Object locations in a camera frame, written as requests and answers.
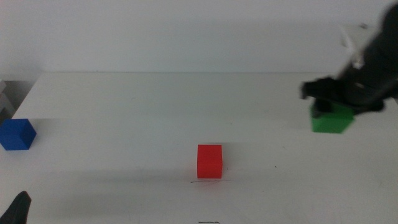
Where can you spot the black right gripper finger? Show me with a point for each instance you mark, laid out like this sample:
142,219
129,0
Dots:
321,90
371,108

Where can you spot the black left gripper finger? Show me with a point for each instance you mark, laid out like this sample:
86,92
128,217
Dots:
17,210

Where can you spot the green cube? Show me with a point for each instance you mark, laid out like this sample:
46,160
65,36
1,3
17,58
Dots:
332,123

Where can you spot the red cube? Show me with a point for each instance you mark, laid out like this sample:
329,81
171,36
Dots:
209,161

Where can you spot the blue cube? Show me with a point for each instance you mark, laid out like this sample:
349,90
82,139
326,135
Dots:
14,135

